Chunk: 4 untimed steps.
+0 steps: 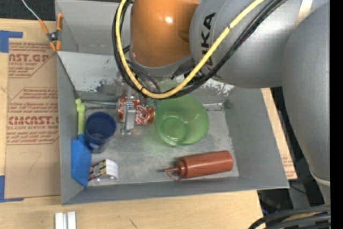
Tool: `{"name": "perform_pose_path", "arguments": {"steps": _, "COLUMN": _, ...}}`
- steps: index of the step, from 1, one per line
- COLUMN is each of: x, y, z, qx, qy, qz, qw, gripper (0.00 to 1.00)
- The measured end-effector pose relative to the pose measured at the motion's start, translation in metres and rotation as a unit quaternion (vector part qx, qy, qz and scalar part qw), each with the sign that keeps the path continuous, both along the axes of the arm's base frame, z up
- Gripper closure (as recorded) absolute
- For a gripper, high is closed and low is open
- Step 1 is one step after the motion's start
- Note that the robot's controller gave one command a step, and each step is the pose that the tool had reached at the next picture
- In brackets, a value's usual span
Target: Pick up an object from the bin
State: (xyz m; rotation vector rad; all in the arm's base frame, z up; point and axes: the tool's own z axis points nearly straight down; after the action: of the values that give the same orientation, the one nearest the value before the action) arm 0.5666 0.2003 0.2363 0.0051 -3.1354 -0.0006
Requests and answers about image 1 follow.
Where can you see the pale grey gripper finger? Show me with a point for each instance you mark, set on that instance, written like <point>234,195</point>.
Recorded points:
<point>129,119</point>

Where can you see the crushed red drink can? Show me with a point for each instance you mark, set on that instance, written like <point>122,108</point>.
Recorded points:
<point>144,116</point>

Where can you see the dark blue plastic cup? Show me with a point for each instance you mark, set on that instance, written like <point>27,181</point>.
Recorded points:
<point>99,128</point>

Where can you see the grey metal bin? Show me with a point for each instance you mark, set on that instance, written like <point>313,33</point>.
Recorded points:
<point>150,150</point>

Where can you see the clear green plastic bowl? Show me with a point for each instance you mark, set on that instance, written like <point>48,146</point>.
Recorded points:
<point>187,118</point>

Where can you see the red-brown squeeze bottle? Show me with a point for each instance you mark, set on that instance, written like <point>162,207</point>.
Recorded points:
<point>209,165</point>

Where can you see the brown cardboard board, red print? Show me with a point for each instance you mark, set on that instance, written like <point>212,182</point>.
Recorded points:
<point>32,104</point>

